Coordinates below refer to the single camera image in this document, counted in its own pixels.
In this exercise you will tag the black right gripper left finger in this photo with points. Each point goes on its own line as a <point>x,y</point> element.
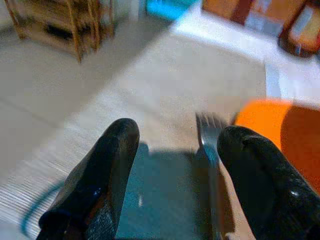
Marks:
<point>100,170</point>

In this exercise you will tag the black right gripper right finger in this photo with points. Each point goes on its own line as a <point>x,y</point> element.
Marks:
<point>262,180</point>

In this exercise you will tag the silver metal fork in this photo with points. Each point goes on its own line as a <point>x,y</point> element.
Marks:
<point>210,150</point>

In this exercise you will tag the orange round plate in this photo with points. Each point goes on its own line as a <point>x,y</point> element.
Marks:
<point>287,135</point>

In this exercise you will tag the wooden chair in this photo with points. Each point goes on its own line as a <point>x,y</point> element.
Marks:
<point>67,25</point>

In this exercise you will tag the orange wooden framed object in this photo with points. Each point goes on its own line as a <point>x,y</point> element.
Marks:
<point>301,30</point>

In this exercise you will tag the orange brown cabinet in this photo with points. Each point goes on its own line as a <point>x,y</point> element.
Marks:
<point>247,11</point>

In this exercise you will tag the blue box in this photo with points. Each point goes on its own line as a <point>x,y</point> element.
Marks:
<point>167,8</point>

